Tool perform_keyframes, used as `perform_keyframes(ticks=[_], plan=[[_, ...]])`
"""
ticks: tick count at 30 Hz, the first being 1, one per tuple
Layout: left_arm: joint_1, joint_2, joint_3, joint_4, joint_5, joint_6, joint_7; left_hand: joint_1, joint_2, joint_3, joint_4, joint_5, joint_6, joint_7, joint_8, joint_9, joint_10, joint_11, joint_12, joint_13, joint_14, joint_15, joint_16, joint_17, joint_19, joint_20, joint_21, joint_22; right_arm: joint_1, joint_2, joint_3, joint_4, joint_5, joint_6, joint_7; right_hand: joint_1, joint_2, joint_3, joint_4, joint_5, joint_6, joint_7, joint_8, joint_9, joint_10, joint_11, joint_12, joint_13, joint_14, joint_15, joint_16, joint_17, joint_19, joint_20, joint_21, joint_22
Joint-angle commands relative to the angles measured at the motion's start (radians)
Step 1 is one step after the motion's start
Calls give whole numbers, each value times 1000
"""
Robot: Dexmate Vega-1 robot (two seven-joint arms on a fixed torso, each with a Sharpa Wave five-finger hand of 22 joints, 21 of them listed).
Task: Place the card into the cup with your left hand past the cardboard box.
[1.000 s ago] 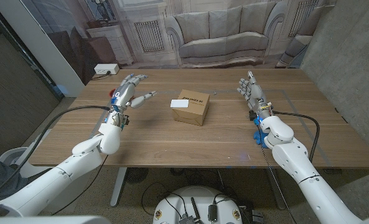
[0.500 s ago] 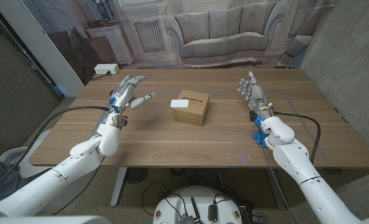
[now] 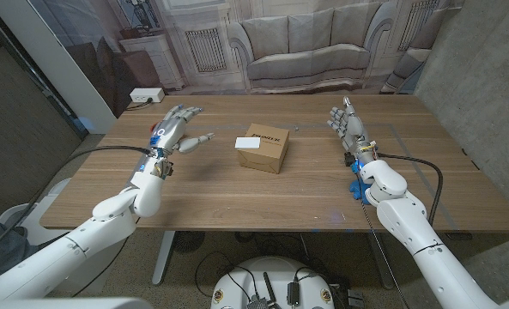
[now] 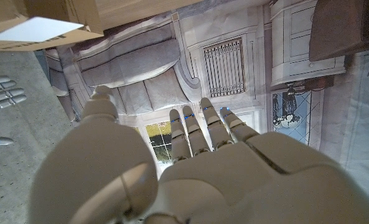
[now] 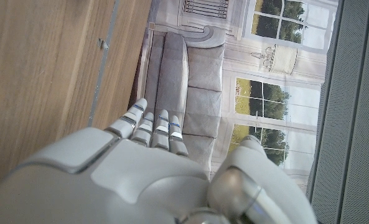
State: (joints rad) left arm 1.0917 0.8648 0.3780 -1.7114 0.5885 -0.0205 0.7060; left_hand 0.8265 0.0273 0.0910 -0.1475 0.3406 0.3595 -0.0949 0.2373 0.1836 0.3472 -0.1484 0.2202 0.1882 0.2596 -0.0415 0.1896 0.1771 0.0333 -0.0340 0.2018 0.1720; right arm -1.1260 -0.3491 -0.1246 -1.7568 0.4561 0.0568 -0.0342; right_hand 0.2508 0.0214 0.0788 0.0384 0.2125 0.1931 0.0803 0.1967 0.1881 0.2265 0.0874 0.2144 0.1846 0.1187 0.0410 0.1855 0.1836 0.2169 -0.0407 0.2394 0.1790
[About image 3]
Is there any round black floor fan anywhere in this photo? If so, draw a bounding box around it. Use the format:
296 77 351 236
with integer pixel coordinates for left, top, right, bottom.
171 230 206 254

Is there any white power strip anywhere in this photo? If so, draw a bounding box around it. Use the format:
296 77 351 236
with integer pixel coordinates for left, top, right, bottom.
129 87 166 104

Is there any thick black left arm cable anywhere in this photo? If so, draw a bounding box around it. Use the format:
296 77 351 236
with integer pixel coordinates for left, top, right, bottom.
0 144 155 261

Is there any white robot head rim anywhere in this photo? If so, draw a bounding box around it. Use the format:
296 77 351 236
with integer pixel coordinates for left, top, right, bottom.
0 297 155 309

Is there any white floor stand base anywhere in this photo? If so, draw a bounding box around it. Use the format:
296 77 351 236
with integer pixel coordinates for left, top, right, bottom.
0 178 96 248

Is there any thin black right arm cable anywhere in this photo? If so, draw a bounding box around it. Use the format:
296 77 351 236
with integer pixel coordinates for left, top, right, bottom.
358 201 409 309

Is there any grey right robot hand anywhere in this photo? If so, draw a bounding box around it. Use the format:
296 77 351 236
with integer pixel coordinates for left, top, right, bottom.
326 96 378 167

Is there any black plug adapter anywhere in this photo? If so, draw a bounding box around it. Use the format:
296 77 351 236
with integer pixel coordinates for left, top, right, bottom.
287 281 300 306

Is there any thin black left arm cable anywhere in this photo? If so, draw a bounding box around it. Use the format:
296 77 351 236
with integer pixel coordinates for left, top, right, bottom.
71 216 142 298

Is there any black antenna stick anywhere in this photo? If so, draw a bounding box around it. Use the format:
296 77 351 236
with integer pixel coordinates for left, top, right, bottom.
262 272 281 308

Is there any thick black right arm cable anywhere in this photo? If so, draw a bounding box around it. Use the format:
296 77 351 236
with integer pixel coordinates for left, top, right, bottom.
376 152 444 227

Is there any white card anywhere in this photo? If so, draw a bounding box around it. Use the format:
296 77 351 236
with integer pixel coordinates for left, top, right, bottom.
234 136 262 150

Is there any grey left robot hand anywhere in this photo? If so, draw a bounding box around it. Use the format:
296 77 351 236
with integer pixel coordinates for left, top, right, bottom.
149 104 215 161

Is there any printed living room backdrop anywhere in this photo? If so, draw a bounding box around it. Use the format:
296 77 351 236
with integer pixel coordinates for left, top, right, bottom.
28 0 465 119

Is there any brown cardboard box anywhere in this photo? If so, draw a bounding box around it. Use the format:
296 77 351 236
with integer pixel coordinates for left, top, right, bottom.
237 123 290 175

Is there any blue plastic object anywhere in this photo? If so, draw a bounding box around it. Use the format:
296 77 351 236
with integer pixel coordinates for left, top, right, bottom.
349 173 371 205

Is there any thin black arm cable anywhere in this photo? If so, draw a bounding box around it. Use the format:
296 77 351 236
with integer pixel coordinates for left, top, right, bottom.
71 216 142 298
358 201 409 309

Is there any grey table leg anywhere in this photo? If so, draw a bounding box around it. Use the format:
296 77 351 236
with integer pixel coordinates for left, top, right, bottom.
367 231 396 291
151 230 176 287

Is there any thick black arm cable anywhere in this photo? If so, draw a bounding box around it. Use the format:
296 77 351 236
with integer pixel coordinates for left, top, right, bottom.
0 144 155 261
376 152 444 227

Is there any white robot torso base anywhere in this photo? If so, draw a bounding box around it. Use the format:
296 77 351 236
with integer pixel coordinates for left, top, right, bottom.
210 256 336 309

